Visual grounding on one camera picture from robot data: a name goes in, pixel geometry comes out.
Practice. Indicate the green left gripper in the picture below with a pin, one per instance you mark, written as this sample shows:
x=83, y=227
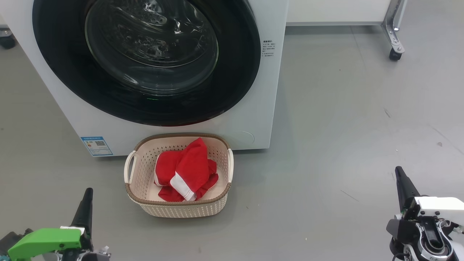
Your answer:
x=43, y=241

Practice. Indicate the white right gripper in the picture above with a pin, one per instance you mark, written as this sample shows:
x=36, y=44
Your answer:
x=438, y=207

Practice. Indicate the red and white garment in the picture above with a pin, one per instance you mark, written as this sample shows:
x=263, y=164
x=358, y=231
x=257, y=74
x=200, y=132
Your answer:
x=188, y=163

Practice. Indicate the dark grey glass washer door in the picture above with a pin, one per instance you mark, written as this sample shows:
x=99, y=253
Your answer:
x=65, y=72

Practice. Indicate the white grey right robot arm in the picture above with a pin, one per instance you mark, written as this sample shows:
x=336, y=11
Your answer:
x=431, y=243

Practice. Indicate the beige plastic laundry basket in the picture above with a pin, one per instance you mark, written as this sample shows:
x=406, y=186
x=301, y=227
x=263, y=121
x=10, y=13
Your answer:
x=174, y=212

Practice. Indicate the white front-load washing machine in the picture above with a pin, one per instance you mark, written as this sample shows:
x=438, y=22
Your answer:
x=253, y=119

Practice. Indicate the blue energy label sticker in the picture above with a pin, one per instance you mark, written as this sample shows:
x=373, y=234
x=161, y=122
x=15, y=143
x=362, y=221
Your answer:
x=96, y=145

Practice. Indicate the metal leg with caster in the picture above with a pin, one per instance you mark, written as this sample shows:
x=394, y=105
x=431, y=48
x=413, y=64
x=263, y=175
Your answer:
x=393, y=32

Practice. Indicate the perforated steel washer drum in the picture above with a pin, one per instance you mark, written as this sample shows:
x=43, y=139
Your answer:
x=145, y=36

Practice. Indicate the black caster wheel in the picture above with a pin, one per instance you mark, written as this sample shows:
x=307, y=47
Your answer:
x=7, y=41

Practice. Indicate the white partition board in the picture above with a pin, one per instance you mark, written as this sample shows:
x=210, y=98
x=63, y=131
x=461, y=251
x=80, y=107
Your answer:
x=337, y=11

